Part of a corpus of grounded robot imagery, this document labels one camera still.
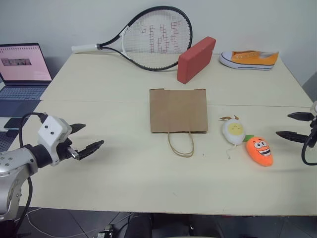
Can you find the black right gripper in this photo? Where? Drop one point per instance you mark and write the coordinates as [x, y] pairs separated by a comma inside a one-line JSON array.
[[314, 134]]

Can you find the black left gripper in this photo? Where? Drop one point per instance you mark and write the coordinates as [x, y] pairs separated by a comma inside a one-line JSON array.
[[65, 148]]

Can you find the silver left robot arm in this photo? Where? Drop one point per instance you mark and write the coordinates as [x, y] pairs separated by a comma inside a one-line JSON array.
[[15, 161]]

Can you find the brown paper bag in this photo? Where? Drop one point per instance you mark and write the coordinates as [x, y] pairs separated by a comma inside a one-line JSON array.
[[178, 111]]

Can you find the orange carrot plush toy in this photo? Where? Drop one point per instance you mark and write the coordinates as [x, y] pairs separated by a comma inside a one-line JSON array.
[[260, 151]]

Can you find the white egg plush toy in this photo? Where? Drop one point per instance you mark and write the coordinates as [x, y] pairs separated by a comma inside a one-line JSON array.
[[234, 132]]

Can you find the dark smartphone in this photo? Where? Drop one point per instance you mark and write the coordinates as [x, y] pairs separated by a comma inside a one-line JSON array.
[[13, 124]]

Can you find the orange canvas sneaker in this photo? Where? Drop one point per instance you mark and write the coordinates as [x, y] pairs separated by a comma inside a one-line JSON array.
[[250, 60]]

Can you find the open laptop computer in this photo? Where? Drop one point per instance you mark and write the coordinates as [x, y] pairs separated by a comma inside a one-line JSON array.
[[22, 67]]

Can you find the red foam brick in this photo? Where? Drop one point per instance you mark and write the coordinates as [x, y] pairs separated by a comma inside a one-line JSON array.
[[194, 62]]

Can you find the black white tennis racket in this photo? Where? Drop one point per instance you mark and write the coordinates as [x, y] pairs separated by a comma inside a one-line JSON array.
[[158, 39]]

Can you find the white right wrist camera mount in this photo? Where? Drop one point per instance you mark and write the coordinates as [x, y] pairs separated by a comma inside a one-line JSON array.
[[314, 107]]

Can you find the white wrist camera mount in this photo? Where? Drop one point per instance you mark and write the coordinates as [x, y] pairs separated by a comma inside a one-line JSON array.
[[50, 132], [314, 107]]

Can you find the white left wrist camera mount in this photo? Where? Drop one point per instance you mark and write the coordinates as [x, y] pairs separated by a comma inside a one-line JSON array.
[[50, 132]]

